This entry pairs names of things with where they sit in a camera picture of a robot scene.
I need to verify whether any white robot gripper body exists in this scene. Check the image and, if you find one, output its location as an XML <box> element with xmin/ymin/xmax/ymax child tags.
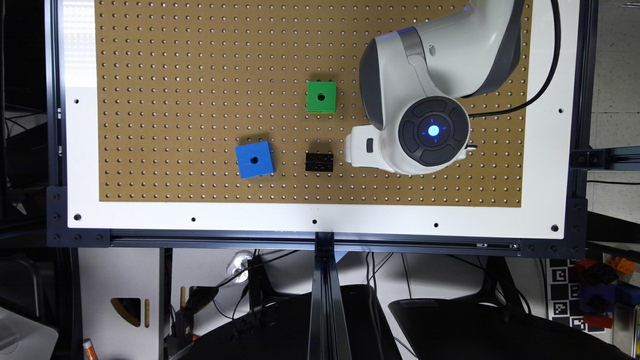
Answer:
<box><xmin>344</xmin><ymin>125</ymin><xmax>394</xmax><ymax>170</ymax></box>

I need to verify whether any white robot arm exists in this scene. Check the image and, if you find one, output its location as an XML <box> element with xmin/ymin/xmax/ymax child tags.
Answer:
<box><xmin>344</xmin><ymin>0</ymin><xmax>525</xmax><ymax>175</ymax></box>

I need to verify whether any black studded brick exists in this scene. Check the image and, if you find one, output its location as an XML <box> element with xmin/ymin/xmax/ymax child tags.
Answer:
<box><xmin>305</xmin><ymin>153</ymin><xmax>334</xmax><ymax>172</ymax></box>

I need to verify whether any green cube with hole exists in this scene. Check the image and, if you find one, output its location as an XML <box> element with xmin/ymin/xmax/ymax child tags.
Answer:
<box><xmin>307</xmin><ymin>81</ymin><xmax>337</xmax><ymax>114</ymax></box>

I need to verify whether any blue cube with hole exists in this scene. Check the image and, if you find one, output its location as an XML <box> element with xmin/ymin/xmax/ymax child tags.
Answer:
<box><xmin>235</xmin><ymin>141</ymin><xmax>274</xmax><ymax>179</ymax></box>

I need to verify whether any brown perforated pegboard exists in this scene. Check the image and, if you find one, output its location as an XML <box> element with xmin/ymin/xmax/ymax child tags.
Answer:
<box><xmin>95</xmin><ymin>0</ymin><xmax>528</xmax><ymax>207</ymax></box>

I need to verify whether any black centre support beam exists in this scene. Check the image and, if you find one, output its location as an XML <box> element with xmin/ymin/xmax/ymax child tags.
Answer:
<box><xmin>307</xmin><ymin>232</ymin><xmax>352</xmax><ymax>360</ymax></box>

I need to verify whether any fiducial marker sheet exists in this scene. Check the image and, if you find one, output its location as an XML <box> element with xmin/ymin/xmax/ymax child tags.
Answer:
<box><xmin>546</xmin><ymin>259</ymin><xmax>588</xmax><ymax>332</ymax></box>

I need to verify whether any pile of coloured blocks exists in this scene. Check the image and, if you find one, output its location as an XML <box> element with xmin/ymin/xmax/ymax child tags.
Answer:
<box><xmin>576</xmin><ymin>257</ymin><xmax>639</xmax><ymax>329</ymax></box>

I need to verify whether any white cabinet with cutout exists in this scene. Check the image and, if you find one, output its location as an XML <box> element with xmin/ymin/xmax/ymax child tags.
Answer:
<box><xmin>78</xmin><ymin>248</ymin><xmax>163</xmax><ymax>360</ymax></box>

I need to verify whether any orange tube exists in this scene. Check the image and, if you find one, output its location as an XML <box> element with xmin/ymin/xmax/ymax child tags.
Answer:
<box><xmin>83</xmin><ymin>339</ymin><xmax>98</xmax><ymax>360</ymax></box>

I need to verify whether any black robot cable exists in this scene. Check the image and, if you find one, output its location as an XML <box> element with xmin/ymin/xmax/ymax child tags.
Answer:
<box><xmin>467</xmin><ymin>0</ymin><xmax>562</xmax><ymax>120</ymax></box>

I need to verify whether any black aluminium table frame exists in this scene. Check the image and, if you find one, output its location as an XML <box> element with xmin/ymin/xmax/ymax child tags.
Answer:
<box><xmin>43</xmin><ymin>0</ymin><xmax>640</xmax><ymax>260</ymax></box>

